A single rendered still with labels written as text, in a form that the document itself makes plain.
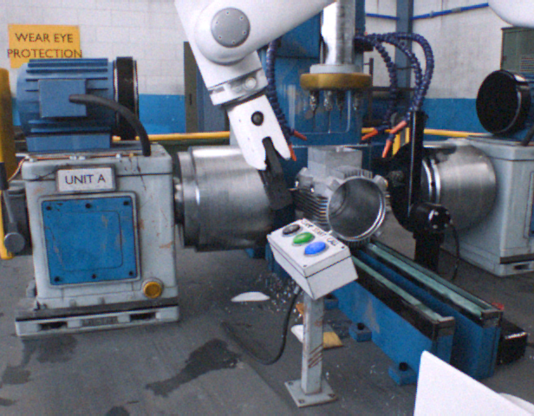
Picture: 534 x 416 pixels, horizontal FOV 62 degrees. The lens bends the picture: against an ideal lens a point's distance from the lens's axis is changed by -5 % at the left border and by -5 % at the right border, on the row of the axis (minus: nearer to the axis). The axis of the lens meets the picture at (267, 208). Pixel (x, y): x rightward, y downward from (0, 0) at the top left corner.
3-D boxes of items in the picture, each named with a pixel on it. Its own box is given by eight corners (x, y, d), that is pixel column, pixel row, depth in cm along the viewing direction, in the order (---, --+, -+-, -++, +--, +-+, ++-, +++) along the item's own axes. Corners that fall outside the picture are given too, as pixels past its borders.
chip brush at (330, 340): (289, 307, 109) (289, 303, 108) (310, 304, 110) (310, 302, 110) (320, 350, 89) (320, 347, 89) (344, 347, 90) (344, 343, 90)
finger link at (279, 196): (283, 165, 68) (298, 205, 70) (276, 162, 71) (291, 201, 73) (263, 173, 67) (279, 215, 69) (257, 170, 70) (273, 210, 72)
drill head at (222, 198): (126, 241, 120) (120, 144, 114) (262, 230, 130) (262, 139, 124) (126, 275, 97) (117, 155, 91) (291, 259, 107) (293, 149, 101)
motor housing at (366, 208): (290, 229, 130) (291, 160, 125) (353, 224, 135) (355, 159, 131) (319, 250, 111) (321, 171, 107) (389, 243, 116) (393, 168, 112)
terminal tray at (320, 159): (306, 173, 127) (306, 147, 126) (341, 172, 130) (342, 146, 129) (323, 180, 116) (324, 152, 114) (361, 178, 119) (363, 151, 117)
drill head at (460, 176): (359, 223, 138) (362, 138, 133) (470, 213, 149) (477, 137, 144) (405, 247, 115) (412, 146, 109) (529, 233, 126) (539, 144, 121)
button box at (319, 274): (276, 261, 78) (264, 233, 77) (313, 243, 80) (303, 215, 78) (314, 302, 62) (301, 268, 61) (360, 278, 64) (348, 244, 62)
